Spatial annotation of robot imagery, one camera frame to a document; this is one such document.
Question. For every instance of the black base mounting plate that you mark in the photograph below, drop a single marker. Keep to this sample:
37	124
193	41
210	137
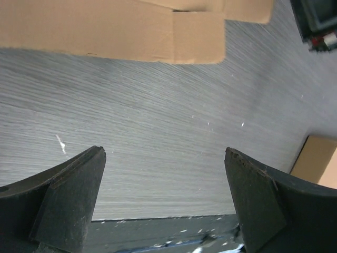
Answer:
217	233

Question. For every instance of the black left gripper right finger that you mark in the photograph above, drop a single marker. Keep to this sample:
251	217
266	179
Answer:
278	212

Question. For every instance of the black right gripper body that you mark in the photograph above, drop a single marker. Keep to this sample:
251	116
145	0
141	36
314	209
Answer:
316	22

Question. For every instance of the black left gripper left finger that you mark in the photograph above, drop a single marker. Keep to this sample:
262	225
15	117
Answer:
51	211

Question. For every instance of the spare cardboard sheet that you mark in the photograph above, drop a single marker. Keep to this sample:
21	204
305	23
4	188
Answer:
175	32

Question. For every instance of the brown cardboard box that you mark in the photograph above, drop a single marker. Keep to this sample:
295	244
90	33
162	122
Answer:
316	162

